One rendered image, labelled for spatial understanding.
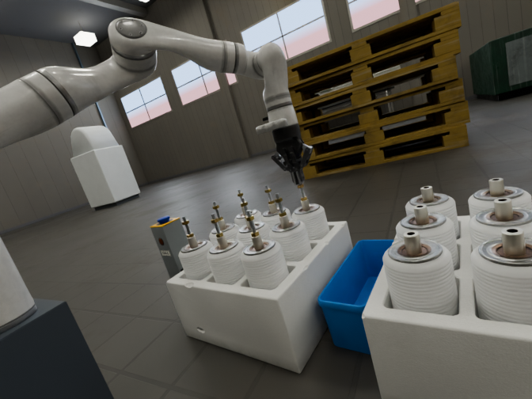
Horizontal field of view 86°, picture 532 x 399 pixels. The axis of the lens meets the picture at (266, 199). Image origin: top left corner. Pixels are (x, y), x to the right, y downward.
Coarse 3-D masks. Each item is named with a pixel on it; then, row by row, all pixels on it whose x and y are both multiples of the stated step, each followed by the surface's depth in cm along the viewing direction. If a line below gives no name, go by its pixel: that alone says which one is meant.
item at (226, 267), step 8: (240, 248) 69; (208, 256) 69; (216, 256) 67; (224, 256) 67; (232, 256) 67; (216, 264) 68; (224, 264) 67; (232, 264) 67; (240, 264) 68; (216, 272) 68; (224, 272) 68; (232, 272) 68; (240, 272) 68; (216, 280) 70; (224, 280) 68; (232, 280) 68
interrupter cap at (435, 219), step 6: (408, 216) 56; (414, 216) 55; (432, 216) 53; (438, 216) 52; (444, 216) 52; (402, 222) 54; (408, 222) 54; (414, 222) 54; (432, 222) 51; (438, 222) 50; (444, 222) 50; (408, 228) 52; (414, 228) 51; (420, 228) 50; (426, 228) 50
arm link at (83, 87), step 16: (112, 64) 63; (128, 64) 61; (144, 64) 62; (48, 80) 50; (64, 80) 52; (80, 80) 54; (96, 80) 57; (112, 80) 61; (128, 80) 63; (64, 96) 52; (80, 96) 54; (96, 96) 57
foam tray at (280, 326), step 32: (320, 256) 70; (192, 288) 72; (224, 288) 65; (256, 288) 61; (288, 288) 58; (320, 288) 68; (192, 320) 77; (224, 320) 68; (256, 320) 61; (288, 320) 57; (320, 320) 67; (256, 352) 65; (288, 352) 58
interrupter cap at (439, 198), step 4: (416, 196) 65; (420, 196) 65; (436, 196) 62; (440, 196) 62; (444, 196) 61; (448, 196) 60; (412, 200) 64; (416, 200) 63; (420, 200) 63; (436, 200) 60; (440, 200) 60; (444, 200) 59; (412, 204) 62; (416, 204) 61; (420, 204) 60; (424, 204) 60; (428, 204) 59; (432, 204) 59; (436, 204) 59
